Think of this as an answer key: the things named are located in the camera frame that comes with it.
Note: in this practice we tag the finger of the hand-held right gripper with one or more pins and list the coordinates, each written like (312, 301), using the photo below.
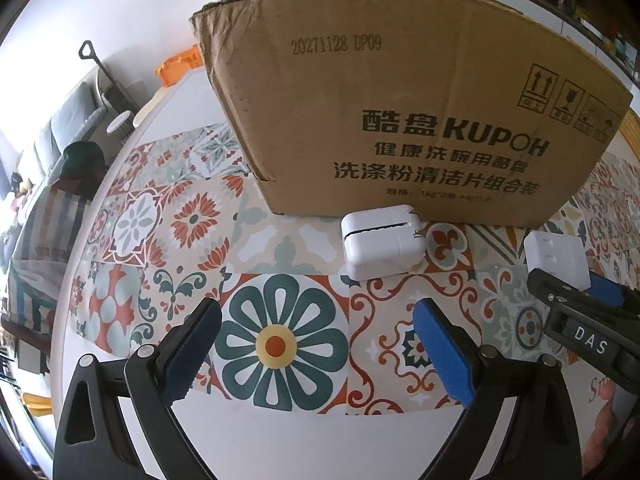
(610, 292)
(555, 290)

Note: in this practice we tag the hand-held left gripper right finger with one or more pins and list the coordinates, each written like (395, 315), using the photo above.
(445, 355)

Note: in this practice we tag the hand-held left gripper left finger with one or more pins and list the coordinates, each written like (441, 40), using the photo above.
(195, 355)

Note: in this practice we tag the small white box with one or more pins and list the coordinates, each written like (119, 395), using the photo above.
(555, 255)

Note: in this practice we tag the white power adapter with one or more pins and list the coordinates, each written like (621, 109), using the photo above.
(382, 242)

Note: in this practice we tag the brown cardboard box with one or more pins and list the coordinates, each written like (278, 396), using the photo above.
(400, 100)

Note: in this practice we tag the orange printed mat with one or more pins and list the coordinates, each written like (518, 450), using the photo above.
(612, 425)

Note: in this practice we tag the floral patterned table mat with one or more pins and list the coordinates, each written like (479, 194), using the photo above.
(280, 270)

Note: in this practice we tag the yellow flat item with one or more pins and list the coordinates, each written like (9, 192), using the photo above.
(36, 404)

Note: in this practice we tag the striped fabric bag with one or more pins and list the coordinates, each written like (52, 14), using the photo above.
(40, 260)

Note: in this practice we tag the dark green hat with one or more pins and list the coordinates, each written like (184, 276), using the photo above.
(80, 160)

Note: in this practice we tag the white cylindrical fan heater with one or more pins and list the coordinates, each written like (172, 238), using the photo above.
(120, 124)

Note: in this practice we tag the white side table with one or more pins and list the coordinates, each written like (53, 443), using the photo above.
(150, 102)

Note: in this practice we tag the grey sofa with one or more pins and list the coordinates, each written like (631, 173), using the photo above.
(60, 125)

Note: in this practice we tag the orange plastic basket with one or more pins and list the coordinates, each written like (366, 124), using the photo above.
(177, 67)

